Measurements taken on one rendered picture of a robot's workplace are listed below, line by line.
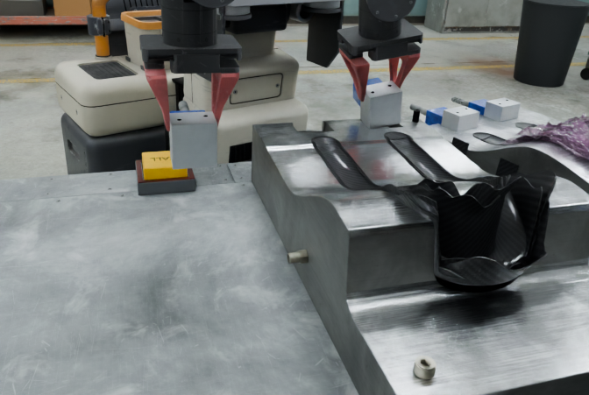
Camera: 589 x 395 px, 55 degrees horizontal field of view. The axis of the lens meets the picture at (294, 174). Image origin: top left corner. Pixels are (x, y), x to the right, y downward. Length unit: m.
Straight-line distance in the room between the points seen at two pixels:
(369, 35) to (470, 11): 5.90
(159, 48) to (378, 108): 0.35
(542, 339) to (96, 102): 1.02
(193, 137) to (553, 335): 0.40
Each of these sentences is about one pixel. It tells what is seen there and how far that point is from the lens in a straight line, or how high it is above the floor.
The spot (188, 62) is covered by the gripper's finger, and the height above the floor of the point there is 1.03.
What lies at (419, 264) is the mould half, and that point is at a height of 0.89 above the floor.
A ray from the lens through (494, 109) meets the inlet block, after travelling 1.06.
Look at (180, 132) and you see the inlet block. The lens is 0.63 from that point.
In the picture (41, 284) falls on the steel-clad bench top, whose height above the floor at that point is 0.80.
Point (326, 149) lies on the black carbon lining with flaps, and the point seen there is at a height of 0.88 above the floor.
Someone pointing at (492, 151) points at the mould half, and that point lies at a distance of 0.88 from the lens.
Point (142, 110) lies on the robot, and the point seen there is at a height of 0.74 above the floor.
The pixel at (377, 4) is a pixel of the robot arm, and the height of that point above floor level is 1.08.
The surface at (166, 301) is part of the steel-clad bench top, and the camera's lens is 0.62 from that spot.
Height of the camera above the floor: 1.18
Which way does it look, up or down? 25 degrees down
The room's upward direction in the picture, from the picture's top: 3 degrees clockwise
